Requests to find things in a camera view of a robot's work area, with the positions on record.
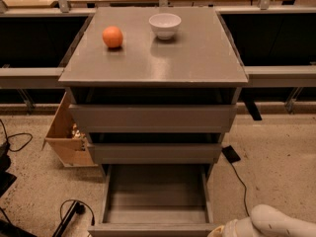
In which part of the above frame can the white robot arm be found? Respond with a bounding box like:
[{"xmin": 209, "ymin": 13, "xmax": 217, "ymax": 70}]
[{"xmin": 207, "ymin": 204, "xmax": 316, "ymax": 237}]

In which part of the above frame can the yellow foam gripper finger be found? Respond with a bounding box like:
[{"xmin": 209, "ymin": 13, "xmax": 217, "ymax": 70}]
[{"xmin": 207, "ymin": 225, "xmax": 224, "ymax": 237}]

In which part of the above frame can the white ceramic bowl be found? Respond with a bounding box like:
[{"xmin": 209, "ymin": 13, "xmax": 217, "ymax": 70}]
[{"xmin": 149, "ymin": 13, "xmax": 182, "ymax": 40}]

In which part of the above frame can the black power adapter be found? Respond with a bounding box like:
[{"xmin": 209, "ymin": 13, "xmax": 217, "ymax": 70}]
[{"xmin": 222, "ymin": 145, "xmax": 241, "ymax": 163}]

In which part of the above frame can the grey metal rail left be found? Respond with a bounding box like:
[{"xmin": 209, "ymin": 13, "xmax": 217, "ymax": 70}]
[{"xmin": 0, "ymin": 68, "xmax": 63, "ymax": 89}]

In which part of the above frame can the grey middle drawer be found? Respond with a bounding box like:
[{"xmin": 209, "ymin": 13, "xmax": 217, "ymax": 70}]
[{"xmin": 88, "ymin": 132, "xmax": 221, "ymax": 164}]

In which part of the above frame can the grey drawer cabinet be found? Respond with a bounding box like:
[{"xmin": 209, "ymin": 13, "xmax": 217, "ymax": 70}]
[{"xmin": 58, "ymin": 6, "xmax": 249, "ymax": 183}]

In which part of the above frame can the grey metal rail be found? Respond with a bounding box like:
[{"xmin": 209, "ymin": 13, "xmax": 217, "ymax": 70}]
[
  {"xmin": 0, "ymin": 68, "xmax": 63, "ymax": 89},
  {"xmin": 244, "ymin": 65, "xmax": 316, "ymax": 88}
]

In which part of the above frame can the cardboard box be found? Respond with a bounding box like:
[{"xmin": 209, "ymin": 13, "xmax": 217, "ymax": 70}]
[{"xmin": 44, "ymin": 94, "xmax": 95, "ymax": 167}]

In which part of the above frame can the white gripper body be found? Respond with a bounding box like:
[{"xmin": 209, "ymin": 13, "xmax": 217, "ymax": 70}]
[{"xmin": 222, "ymin": 218, "xmax": 253, "ymax": 237}]

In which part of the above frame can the orange fruit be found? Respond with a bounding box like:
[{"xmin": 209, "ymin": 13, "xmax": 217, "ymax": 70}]
[{"xmin": 102, "ymin": 26, "xmax": 123, "ymax": 48}]

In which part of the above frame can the grey drawer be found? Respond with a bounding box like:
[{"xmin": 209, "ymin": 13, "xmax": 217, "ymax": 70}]
[
  {"xmin": 69, "ymin": 104, "xmax": 237, "ymax": 133},
  {"xmin": 88, "ymin": 164, "xmax": 217, "ymax": 237},
  {"xmin": 88, "ymin": 132, "xmax": 221, "ymax": 164}
]

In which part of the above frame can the grey top drawer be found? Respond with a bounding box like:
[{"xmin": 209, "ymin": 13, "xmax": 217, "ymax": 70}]
[{"xmin": 69, "ymin": 104, "xmax": 237, "ymax": 133}]

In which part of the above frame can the grey metal rail right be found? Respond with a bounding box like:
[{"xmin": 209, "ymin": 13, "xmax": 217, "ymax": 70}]
[{"xmin": 244, "ymin": 65, "xmax": 316, "ymax": 88}]

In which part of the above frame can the grey bottom drawer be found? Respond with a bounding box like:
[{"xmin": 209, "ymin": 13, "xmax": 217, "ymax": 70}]
[{"xmin": 88, "ymin": 164, "xmax": 217, "ymax": 237}]

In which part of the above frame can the black stand with cable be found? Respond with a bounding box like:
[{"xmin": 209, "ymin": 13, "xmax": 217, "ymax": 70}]
[{"xmin": 52, "ymin": 198, "xmax": 96, "ymax": 237}]

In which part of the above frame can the black looped cable left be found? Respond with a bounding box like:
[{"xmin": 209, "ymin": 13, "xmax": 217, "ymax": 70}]
[{"xmin": 0, "ymin": 118, "xmax": 34, "ymax": 153}]

